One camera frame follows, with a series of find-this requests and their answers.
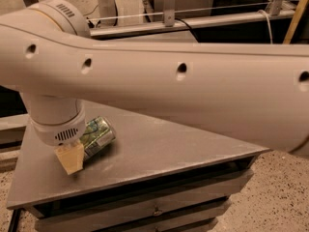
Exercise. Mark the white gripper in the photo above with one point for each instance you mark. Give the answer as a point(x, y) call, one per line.
point(61, 133)

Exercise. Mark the crushed green soda can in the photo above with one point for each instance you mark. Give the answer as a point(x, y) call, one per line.
point(98, 134)

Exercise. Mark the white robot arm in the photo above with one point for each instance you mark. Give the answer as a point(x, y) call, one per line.
point(257, 93)

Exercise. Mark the grey cabinet with drawers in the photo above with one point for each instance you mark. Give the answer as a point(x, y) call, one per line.
point(156, 176)

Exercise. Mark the middle metal rail bracket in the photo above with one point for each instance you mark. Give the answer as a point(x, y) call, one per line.
point(169, 12)

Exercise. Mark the grey metal rail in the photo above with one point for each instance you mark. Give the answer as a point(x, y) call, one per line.
point(159, 27)

